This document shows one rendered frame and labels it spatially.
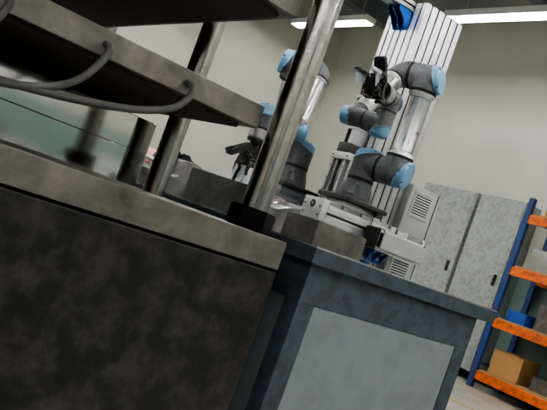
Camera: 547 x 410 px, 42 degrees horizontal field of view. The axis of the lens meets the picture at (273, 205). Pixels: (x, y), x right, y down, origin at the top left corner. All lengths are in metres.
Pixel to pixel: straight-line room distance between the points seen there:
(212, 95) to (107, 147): 0.49
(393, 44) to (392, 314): 1.96
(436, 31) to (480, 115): 5.79
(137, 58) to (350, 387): 0.91
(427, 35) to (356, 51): 7.90
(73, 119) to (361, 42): 9.69
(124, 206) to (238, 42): 9.30
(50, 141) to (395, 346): 0.98
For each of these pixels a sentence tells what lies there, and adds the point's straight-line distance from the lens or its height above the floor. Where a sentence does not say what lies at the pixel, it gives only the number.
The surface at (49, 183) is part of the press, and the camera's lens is 1.22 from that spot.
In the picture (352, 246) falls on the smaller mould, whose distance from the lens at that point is 2.11.
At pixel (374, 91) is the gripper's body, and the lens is 2.67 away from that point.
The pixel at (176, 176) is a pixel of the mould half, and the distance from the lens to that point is 2.59.
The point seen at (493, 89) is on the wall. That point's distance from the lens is 9.31.
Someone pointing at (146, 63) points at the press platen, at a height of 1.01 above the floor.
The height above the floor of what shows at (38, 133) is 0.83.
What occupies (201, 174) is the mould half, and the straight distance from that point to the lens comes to 2.38.
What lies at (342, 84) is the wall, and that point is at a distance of 11.25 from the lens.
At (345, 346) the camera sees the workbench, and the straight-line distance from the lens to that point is 1.70.
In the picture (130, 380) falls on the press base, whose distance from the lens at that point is 1.39.
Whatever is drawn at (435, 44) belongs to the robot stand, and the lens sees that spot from 3.52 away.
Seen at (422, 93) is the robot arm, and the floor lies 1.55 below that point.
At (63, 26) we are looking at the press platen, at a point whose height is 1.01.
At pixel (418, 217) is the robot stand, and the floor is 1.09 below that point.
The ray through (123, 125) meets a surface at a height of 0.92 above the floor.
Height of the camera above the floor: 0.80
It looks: 2 degrees up
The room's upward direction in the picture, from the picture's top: 20 degrees clockwise
